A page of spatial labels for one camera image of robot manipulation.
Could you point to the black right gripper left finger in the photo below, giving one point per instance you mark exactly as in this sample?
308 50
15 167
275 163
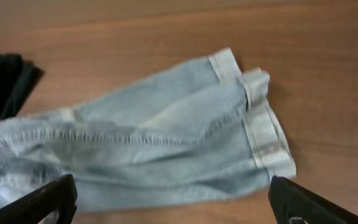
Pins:
52 203

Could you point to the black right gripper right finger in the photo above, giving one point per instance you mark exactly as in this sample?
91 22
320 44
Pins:
292 203

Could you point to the light blue denim shorts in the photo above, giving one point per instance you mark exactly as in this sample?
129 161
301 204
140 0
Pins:
201 130

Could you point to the folded black garment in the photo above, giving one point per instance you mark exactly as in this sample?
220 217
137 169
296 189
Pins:
18 77

